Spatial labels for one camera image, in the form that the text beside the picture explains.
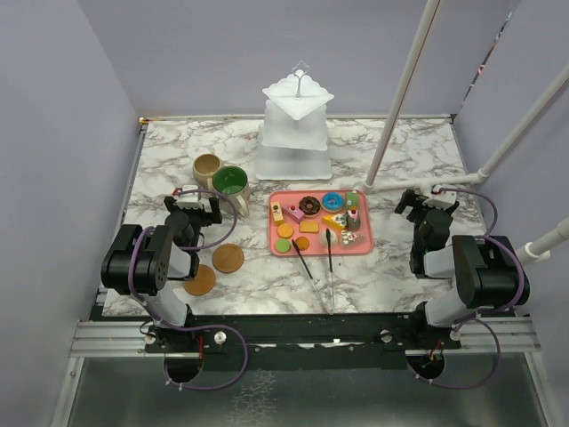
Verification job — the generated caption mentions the white pvc pipe frame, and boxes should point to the white pvc pipe frame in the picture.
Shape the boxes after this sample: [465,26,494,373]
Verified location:
[362,1,568,266]

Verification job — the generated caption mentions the brown round cookie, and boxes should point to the brown round cookie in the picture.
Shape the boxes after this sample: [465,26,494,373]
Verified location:
[294,236,310,251]

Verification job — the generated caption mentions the wooden coaster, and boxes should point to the wooden coaster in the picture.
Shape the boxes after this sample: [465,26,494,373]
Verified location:
[212,244,244,274]
[183,264,216,296]

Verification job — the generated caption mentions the chocolate sprinkled donut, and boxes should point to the chocolate sprinkled donut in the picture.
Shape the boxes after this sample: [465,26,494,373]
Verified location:
[299,196,321,218]

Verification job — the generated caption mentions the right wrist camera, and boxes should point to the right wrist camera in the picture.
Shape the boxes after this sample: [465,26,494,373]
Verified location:
[423,185,457,210]

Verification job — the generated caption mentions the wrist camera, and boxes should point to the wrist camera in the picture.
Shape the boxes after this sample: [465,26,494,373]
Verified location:
[172,185,204,210]
[423,185,457,210]

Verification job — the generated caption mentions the white round cake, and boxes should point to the white round cake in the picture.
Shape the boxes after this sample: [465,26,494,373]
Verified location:
[319,231,338,247]

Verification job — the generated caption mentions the dark strawberry cake slice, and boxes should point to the dark strawberry cake slice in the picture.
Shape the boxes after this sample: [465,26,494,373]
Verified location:
[346,209,361,231]

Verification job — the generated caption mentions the orange round cookie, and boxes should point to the orange round cookie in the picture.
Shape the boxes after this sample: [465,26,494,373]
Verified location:
[276,223,294,238]

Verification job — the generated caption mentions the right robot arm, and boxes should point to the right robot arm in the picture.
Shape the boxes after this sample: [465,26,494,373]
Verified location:
[395,185,530,348]

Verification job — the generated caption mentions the green cake piece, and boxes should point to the green cake piece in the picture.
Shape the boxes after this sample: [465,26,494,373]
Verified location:
[346,189,359,210]

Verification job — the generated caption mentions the blue frosted donut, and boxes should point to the blue frosted donut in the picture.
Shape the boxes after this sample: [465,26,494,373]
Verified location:
[321,192,345,213]

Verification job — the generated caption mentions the black steel tongs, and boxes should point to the black steel tongs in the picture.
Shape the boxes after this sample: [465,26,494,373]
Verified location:
[292,229,335,315]

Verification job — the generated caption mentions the aluminium mounting rail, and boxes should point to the aluminium mounting rail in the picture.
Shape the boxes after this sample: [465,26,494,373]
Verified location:
[69,317,541,358]

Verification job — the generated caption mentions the green-inside ceramic mug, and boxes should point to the green-inside ceramic mug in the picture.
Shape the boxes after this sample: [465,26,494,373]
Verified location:
[208,165,251,217]

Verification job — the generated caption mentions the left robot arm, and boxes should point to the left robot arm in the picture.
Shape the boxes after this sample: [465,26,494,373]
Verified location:
[100,196,222,351]

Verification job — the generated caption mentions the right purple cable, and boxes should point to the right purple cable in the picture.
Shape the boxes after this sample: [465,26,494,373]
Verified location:
[407,186,522,391]

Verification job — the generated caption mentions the yellow cheese wedge cake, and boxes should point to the yellow cheese wedge cake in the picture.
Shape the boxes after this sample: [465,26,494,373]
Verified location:
[322,213,348,230]

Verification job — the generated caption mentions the pink serving tray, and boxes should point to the pink serving tray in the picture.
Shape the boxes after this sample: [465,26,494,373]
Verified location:
[268,189,373,257]

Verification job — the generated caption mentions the wooden coaster lower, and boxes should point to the wooden coaster lower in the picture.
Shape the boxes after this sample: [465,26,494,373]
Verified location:
[183,264,216,296]

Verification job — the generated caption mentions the beige ceramic mug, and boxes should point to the beige ceramic mug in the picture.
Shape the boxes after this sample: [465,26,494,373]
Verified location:
[192,153,224,188]

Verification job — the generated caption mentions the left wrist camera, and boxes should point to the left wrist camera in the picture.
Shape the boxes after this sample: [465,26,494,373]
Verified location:
[172,185,204,210]

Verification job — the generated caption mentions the wooden coaster upper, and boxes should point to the wooden coaster upper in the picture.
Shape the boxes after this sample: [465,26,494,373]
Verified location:
[212,244,244,274]

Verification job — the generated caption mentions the green macaron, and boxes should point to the green macaron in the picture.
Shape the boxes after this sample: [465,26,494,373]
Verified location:
[274,238,292,254]

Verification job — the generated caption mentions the sprinkled white cake slice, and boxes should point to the sprinkled white cake slice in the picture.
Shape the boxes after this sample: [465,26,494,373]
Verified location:
[341,230,365,248]

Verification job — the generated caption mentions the yellow layered cake slice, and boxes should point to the yellow layered cake slice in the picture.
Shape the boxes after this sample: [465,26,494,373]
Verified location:
[270,202,285,225]

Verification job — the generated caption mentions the square yellow biscuit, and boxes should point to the square yellow biscuit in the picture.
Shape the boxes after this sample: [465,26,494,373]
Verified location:
[299,221,319,234]

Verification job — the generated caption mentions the white three-tier cake stand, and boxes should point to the white three-tier cake stand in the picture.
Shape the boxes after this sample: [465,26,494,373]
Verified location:
[255,61,334,181]

